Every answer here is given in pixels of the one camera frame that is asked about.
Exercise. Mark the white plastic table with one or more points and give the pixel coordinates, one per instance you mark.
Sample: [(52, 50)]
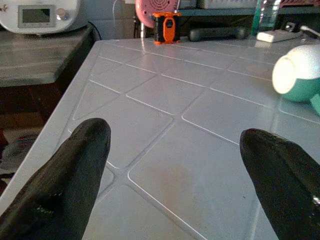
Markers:
[(175, 100)]

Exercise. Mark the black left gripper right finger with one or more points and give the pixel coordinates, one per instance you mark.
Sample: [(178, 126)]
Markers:
[(287, 187)]

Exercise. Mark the orange and black device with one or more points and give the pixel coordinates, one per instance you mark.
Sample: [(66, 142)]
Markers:
[(168, 27)]

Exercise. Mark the dark wooden table grey top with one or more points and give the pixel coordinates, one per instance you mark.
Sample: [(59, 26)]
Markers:
[(37, 57)]

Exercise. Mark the teal and white mug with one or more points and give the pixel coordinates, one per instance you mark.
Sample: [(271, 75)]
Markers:
[(302, 85)]

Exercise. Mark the white flat box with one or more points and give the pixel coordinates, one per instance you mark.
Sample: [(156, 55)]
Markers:
[(272, 36)]

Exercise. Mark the white kitchen appliance with display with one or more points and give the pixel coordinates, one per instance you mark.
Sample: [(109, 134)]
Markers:
[(37, 27)]

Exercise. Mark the pink fan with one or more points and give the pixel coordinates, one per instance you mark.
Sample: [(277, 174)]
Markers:
[(145, 10)]

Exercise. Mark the clear glass jar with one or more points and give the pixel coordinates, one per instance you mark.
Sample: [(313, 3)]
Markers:
[(267, 17)]

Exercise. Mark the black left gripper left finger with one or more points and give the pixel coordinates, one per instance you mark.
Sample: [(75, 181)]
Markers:
[(62, 187)]

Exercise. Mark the grey shoe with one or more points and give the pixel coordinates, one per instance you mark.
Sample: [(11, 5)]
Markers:
[(17, 152)]

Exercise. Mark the dark shelf unit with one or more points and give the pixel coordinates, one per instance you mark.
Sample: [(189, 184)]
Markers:
[(217, 11)]

